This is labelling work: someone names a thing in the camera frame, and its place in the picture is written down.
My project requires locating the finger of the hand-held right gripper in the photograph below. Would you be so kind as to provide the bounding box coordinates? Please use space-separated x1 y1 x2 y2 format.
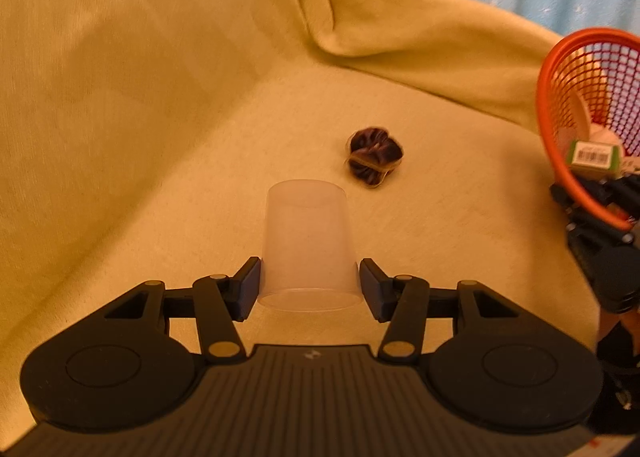
582 175 640 210
550 181 637 247

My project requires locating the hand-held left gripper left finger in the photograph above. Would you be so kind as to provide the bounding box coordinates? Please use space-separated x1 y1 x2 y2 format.
103 257 263 364

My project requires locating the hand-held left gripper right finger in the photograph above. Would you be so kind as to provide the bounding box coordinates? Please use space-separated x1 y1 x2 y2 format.
359 258 517 364

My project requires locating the green and white box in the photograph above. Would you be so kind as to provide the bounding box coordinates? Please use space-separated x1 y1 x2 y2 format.
567 139 626 176

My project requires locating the clear plastic cup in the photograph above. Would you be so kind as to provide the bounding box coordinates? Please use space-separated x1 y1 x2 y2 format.
257 178 364 313

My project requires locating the red mesh basket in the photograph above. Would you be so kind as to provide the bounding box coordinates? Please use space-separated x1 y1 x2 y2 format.
537 27 640 233

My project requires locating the yellow sofa blanket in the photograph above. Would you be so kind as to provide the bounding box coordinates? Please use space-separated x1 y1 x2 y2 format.
0 0 606 443

